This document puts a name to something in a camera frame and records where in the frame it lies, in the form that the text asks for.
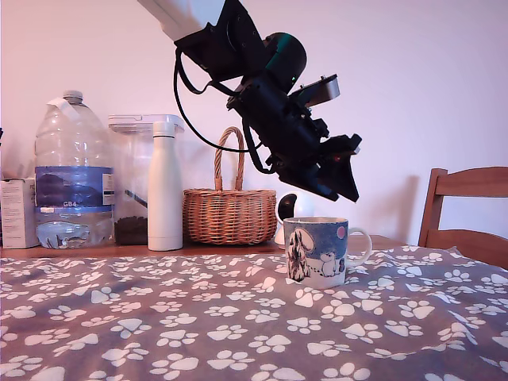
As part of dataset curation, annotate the small white round camera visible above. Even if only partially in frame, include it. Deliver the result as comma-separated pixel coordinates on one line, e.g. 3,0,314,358
275,191,317,250

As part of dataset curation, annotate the thick black cable loop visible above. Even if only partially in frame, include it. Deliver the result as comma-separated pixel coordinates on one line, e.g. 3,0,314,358
241,121,278,175

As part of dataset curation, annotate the large clear water bottle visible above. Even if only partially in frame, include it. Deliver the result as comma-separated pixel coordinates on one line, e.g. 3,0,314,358
34,90,116,250

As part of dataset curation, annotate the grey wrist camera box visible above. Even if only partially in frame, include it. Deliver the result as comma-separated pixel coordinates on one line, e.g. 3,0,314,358
291,73,341,108

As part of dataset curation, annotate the wicker basket with handle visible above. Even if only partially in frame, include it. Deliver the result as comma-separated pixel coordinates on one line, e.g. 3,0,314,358
182,125,278,245

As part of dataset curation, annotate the blue illustrated coffee mug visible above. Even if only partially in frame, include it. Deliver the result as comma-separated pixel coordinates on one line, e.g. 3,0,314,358
283,216,374,289

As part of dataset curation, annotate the clear container with white lid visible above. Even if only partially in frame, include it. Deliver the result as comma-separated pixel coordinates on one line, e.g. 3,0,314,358
107,114,186,246

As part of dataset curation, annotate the wooden chair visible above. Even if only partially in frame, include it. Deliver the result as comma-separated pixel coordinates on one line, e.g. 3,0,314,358
418,166,508,271

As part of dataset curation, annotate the short black cable loop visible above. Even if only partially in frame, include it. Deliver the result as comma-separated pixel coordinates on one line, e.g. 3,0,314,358
179,49,236,97

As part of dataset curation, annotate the white insulated bottle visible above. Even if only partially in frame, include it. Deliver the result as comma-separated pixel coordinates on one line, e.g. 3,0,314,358
147,121,184,252

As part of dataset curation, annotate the white cardboard box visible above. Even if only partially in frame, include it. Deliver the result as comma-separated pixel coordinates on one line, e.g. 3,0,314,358
0,177,39,250

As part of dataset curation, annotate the long thin black cable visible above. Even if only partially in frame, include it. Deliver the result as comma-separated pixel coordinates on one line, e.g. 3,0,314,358
172,48,252,154

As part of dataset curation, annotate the black scoop in container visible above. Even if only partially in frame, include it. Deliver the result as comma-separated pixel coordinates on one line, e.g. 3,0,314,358
124,189,149,209

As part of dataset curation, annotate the grey paw print cloth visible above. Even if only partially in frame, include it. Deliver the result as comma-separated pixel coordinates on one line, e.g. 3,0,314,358
0,244,508,381

